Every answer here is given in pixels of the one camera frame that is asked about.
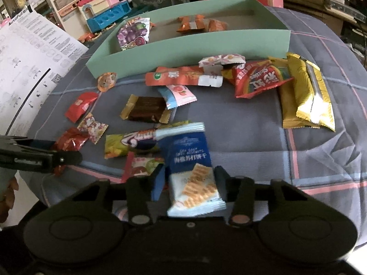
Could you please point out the blue toy block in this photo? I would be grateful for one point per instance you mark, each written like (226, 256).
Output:
(109, 17)

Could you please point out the round orange jelly cup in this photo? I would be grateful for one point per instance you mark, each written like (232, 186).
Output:
(106, 80)

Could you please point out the red foil candy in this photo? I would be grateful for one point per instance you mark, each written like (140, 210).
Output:
(71, 140)

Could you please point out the purple grape snack packet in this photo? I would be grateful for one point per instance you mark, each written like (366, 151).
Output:
(133, 34)

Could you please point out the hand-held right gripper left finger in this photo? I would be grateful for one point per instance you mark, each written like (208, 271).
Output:
(158, 184)

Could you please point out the brown chocolate bar packet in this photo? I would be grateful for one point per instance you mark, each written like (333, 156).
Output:
(146, 108)

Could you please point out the person's left hand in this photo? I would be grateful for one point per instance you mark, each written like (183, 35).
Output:
(8, 199)

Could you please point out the long orange snack packet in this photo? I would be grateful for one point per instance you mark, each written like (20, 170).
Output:
(177, 76)

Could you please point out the white red patterned candy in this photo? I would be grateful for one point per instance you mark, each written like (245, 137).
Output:
(93, 129)

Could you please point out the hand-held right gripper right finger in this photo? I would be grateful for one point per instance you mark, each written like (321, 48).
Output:
(221, 184)

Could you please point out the plaid grey blanket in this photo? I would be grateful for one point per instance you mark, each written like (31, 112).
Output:
(252, 154)

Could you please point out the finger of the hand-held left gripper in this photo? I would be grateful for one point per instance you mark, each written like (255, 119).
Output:
(25, 144)
(43, 159)

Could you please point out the mint green cardboard box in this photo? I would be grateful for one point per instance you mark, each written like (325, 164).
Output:
(200, 48)

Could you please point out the red rainbow candy bag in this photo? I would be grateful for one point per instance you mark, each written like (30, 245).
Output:
(258, 78)

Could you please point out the white instruction sheet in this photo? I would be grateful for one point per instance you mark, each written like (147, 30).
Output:
(28, 68)

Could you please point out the red candy packet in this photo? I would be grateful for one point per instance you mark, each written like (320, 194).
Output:
(78, 106)

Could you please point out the blue white cracker packet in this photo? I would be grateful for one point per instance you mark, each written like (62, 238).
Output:
(189, 160)

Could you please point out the gold snack packet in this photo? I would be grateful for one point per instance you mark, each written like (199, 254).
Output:
(286, 108)
(314, 91)

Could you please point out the red green snack packet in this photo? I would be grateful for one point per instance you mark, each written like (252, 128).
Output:
(142, 167)

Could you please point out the yellow green snack packet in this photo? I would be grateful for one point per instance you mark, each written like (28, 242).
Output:
(126, 144)

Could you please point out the white floral snack packet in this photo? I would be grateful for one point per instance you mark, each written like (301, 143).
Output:
(220, 59)

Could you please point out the pink blue snack packet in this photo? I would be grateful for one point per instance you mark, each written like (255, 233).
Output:
(179, 96)

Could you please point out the small orange snack packet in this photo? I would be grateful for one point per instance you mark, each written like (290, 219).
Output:
(217, 25)
(189, 24)

